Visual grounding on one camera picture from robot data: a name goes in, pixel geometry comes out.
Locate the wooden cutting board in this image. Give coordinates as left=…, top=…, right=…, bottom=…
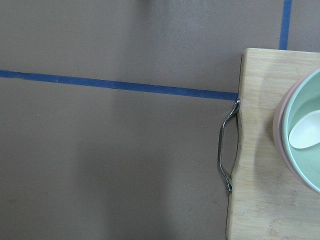
left=226, top=48, right=320, bottom=240

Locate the white spoon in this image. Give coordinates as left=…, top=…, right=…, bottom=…
left=288, top=110, right=320, bottom=149

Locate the pink bowl under green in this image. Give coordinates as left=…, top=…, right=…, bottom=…
left=272, top=69, right=320, bottom=193

